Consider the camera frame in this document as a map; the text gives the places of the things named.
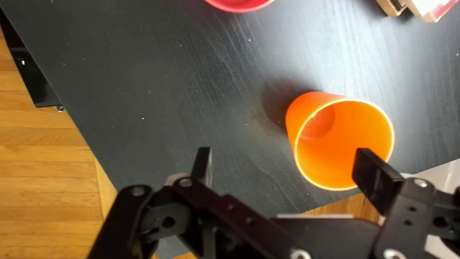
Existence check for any colourful card box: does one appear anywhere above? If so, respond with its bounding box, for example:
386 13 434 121
373 0 460 23

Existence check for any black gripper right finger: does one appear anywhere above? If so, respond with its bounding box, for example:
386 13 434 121
352 148 403 225

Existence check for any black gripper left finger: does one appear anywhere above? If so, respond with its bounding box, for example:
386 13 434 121
191 147 211 186

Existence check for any orange plastic cup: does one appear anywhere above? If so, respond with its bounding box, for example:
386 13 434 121
284 92 395 191

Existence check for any pink plastic cup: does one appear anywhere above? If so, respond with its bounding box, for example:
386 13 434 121
204 0 274 13

